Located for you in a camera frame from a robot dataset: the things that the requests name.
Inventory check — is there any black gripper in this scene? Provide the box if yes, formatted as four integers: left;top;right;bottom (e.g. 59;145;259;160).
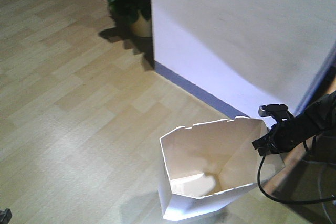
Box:
252;123;297;156

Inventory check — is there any white plastic trash bin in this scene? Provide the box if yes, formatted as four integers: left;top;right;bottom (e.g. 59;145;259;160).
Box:
159;116;285;221

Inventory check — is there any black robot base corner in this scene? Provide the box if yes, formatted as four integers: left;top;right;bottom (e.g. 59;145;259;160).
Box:
0;208;12;224

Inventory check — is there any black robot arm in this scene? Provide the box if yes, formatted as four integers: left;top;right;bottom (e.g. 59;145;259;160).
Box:
252;92;335;156

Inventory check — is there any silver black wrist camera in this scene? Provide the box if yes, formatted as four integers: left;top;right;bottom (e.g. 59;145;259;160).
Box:
258;103;294;123

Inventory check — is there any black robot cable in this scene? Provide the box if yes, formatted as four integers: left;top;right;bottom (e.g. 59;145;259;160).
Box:
257;153;336;205

